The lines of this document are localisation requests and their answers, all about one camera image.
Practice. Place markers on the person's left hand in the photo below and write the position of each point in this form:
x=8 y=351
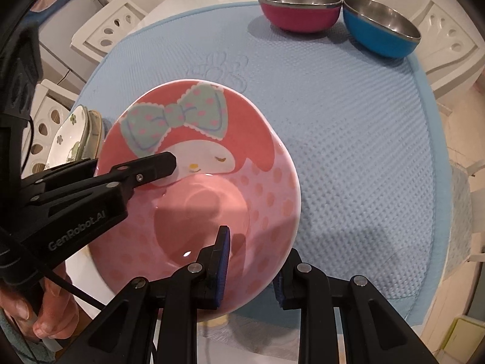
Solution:
x=53 y=311

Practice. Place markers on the magenta steel bowl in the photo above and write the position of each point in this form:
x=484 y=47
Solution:
x=299 y=21

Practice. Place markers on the blue steel bowl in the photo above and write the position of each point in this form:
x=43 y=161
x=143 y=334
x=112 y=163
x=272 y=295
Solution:
x=379 y=41

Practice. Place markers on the white refrigerator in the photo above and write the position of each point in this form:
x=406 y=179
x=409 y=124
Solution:
x=57 y=57

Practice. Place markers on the white dining chair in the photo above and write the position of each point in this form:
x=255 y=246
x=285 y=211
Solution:
x=49 y=94
x=98 y=34
x=454 y=45

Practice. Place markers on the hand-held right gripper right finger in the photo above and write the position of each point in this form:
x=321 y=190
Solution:
x=291 y=292

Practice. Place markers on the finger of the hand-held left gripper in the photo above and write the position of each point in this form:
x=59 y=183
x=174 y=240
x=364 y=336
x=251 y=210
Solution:
x=64 y=172
x=151 y=167

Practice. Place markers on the yellow green box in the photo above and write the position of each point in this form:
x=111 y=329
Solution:
x=470 y=333

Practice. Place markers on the gold rimmed plate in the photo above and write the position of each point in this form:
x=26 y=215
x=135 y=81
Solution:
x=99 y=129

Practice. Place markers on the pink cartoon bowl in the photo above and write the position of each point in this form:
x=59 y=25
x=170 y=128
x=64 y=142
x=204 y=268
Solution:
x=235 y=197

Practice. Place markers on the blue textured table mat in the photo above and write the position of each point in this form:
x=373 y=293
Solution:
x=341 y=140

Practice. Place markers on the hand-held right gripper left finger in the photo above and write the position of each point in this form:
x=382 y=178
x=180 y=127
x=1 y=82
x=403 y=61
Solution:
x=224 y=265

